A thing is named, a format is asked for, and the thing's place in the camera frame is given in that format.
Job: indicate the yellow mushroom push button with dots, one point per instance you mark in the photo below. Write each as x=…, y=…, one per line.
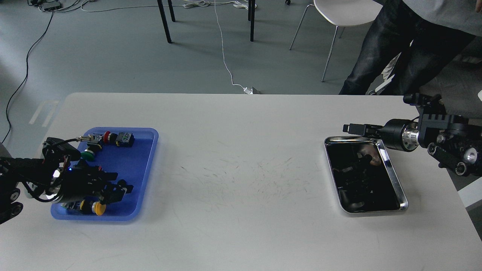
x=85, y=207

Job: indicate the grey office chair with jacket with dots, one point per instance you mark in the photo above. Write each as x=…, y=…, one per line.
x=460, y=82

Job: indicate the red emergency stop button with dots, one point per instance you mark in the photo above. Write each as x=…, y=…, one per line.
x=122, y=139

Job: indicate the blue plastic tray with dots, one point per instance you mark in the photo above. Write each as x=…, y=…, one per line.
x=133, y=164

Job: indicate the black wrist camera image left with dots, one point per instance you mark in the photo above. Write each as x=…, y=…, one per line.
x=55, y=150

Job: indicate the silver metal tray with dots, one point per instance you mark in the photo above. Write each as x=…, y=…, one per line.
x=363, y=176

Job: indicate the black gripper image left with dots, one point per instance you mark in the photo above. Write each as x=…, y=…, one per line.
x=77, y=183

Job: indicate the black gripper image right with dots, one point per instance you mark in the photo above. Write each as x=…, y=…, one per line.
x=397, y=134

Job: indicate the white chair metal legs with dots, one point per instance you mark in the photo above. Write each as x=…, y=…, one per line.
x=342, y=13

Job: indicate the person in grey shirt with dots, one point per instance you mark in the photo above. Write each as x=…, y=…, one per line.
x=425, y=34

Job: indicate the green push button switch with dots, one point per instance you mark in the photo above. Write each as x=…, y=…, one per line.
x=94, y=145

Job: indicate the black table leg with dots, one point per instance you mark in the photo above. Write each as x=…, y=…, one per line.
x=251, y=18
x=164, y=18

